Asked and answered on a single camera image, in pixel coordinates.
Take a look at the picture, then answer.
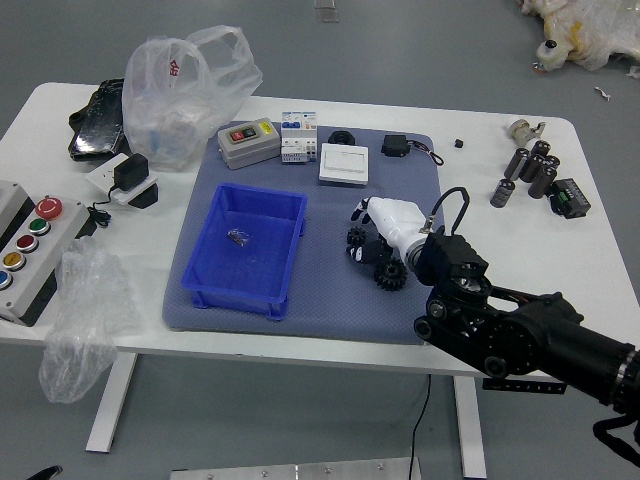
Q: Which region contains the black module with green terminal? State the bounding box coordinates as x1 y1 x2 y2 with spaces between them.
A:
547 177 593 220

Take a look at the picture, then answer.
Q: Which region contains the clear bubble wrap bag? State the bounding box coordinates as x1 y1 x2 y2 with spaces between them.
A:
38 235 144 405

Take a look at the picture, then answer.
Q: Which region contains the white wall switch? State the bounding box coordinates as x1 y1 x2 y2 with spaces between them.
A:
317 142 371 188

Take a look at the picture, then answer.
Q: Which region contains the clear floor cover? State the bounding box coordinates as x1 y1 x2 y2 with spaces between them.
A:
313 0 340 24

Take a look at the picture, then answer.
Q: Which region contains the blue-grey foam mat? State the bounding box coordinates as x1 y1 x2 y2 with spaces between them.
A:
160 123 456 346

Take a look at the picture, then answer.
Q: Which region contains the grey box with coloured buttons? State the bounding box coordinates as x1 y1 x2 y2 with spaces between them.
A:
0 196 94 329

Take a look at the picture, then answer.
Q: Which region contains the clear plastic bag red print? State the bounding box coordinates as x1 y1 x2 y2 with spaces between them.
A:
121 24 265 174

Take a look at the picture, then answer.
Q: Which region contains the black module with wires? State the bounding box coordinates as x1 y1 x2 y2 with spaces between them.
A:
380 133 445 167

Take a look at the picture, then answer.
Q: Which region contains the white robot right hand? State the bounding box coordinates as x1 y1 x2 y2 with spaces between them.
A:
345 195 432 265

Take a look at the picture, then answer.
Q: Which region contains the white socket plate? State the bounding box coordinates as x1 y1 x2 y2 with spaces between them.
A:
84 153 160 206

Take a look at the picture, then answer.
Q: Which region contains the black block under socket plate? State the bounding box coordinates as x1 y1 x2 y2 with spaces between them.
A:
127 183 161 211

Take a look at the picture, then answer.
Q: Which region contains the plush toy in plastic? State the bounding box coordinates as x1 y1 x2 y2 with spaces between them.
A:
514 0 640 71

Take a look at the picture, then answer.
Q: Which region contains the big black gear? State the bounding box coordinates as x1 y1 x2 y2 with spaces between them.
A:
372 259 411 293

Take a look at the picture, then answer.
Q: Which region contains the black power adapter with cord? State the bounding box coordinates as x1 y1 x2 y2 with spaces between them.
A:
87 152 150 229

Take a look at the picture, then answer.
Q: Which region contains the white table leg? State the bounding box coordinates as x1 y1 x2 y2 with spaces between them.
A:
453 377 487 479
85 352 137 454

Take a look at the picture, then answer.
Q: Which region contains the black table control panel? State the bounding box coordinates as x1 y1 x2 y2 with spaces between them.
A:
482 378 567 394

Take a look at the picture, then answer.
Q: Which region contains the white blue circuit breaker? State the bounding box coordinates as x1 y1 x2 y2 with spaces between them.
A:
278 110 320 165

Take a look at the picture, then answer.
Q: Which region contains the black plastic tray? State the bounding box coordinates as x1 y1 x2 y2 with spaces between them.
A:
67 77 132 161

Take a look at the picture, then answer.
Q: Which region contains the black floor cable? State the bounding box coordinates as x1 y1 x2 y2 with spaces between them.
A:
409 373 434 480

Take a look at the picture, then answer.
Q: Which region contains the grey red-green button switch box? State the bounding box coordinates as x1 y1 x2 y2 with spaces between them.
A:
216 118 282 172

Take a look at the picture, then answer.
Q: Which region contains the blue plastic bin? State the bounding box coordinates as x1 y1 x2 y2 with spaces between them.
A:
179 182 309 321

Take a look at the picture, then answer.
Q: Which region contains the silver white connector plug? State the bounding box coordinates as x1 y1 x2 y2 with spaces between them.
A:
507 118 545 146

